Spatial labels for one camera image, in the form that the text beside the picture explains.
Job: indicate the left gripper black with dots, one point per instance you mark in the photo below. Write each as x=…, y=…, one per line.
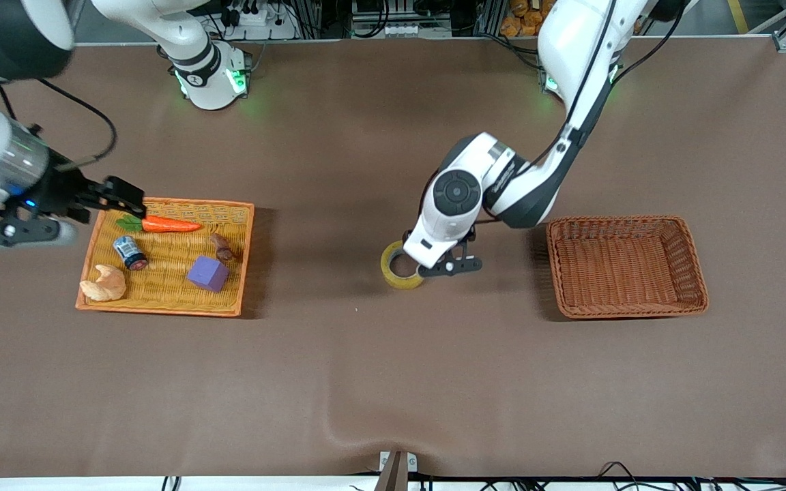
x=406, y=233

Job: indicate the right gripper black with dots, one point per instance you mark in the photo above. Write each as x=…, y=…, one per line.
x=64, y=190

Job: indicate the yellow tape roll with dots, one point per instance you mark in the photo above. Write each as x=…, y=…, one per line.
x=393, y=269

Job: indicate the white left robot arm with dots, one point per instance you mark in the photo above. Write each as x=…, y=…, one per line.
x=570, y=41

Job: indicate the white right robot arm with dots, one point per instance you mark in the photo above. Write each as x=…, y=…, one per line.
x=195, y=68

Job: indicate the orange toy carrot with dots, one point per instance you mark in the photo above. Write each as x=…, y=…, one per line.
x=168, y=224

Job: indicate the small dark can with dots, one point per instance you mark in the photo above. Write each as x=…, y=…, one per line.
x=130, y=252

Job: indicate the toy croissant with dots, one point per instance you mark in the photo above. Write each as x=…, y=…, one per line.
x=103, y=285

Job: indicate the orange wicker tray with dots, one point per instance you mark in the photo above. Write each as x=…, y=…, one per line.
x=168, y=273

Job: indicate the small brown toy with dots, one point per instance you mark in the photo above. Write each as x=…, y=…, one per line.
x=222, y=247

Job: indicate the purple foam cube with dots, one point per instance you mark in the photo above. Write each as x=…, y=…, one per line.
x=207, y=274

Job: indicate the brown wicker basket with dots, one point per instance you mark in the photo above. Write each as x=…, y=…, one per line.
x=625, y=269

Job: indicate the large white power strip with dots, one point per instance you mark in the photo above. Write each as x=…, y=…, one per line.
x=256, y=17

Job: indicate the small white power strip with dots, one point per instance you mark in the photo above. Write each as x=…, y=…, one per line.
x=417, y=30

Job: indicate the pile of orange breads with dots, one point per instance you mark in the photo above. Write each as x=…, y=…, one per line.
x=519, y=17

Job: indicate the metal table edge bracket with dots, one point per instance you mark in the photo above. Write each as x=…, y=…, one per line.
x=398, y=470

